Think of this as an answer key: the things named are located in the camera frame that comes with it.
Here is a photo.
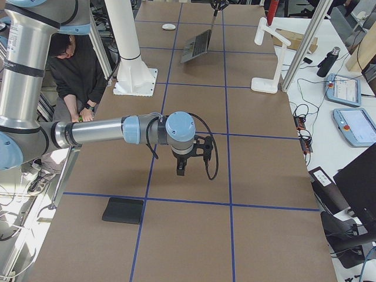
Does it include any far teach pendant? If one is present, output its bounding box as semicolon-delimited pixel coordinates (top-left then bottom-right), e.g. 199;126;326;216
325;73;361;107

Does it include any white desk lamp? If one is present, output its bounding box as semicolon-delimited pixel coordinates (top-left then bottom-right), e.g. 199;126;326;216
250;17;291;94

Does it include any white computer mouse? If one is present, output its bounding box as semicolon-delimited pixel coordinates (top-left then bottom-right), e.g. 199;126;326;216
162;23;176;31

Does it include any grey laptop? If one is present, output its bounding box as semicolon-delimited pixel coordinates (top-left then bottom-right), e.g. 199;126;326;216
179;8;219;65

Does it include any black mouse pad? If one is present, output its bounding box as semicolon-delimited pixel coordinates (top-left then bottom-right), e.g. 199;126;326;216
102;197;144;224

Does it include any red cylinder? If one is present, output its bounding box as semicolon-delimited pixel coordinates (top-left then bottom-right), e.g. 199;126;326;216
267;0;279;26

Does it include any aluminium frame post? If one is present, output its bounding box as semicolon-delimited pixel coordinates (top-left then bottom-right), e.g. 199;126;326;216
281;0;333;92

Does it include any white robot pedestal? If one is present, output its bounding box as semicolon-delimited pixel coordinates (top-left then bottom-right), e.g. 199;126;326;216
105;0;158;97

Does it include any black water bottle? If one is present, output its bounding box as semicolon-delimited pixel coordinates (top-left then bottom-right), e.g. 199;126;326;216
317;46;341;78

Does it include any seated person in black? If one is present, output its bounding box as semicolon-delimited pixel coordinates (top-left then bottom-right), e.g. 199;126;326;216
27;32;107;197

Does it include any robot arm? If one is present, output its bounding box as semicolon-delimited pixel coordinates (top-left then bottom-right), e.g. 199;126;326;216
1;1;198;175

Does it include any cardboard box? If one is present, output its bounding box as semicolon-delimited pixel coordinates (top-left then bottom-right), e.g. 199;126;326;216
276;29;318;54

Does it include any black monitor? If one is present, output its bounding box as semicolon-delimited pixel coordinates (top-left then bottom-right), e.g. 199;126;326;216
334;145;375;232

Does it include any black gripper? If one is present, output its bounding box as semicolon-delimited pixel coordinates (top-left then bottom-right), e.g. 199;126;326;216
210;0;230;10
172;147;195;176

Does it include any teach pendant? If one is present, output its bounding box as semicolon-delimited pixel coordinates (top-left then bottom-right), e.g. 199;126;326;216
325;73;361;107
333;108;375;147

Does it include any near teach pendant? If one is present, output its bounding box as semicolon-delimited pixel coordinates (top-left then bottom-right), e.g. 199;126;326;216
333;108;375;147

